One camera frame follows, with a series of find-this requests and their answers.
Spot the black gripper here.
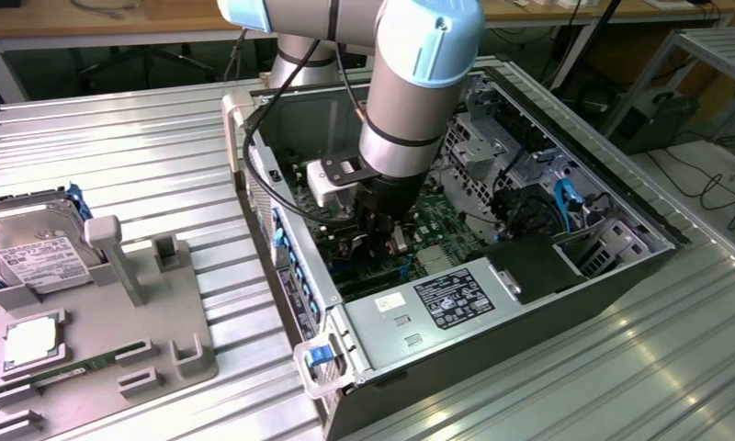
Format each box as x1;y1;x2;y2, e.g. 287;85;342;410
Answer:
351;170;431;231

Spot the green motherboard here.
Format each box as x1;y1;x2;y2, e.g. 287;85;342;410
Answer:
280;151;510;302

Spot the silver chipset heatsink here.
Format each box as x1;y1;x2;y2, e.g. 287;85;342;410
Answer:
414;244;462;273

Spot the silver metal drive cage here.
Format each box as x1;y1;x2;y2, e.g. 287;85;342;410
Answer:
442;73;565;194

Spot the grey power supply unit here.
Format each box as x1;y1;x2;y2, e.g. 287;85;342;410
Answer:
341;256;523;374

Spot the black open PC case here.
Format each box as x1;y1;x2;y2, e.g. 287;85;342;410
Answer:
220;63;696;441

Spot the blue case latch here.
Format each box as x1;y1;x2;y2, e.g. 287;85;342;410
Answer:
304;345;334;368

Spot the black bag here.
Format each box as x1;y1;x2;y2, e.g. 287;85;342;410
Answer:
622;90;701;155

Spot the blue disk caddy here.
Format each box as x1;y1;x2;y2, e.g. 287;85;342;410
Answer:
0;182;96;221

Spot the grey parts rack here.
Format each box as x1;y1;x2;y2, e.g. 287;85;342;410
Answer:
0;215;222;441

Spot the silver hard disk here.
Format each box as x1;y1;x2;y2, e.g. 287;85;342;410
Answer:
0;200;98;295

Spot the green RAM stick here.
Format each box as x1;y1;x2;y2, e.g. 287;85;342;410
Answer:
32;341;147;388

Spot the metal slat side table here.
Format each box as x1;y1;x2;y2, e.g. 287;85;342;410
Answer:
600;26;735;139

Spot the silver CPU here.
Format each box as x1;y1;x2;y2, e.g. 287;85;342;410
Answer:
1;316;60;365

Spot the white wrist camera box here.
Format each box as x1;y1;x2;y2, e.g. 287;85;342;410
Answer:
306;155;375;209

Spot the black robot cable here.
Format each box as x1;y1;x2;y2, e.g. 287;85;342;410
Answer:
227;26;369;227

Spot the blue SATA wire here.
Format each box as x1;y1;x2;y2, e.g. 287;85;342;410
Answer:
553;175;585;227

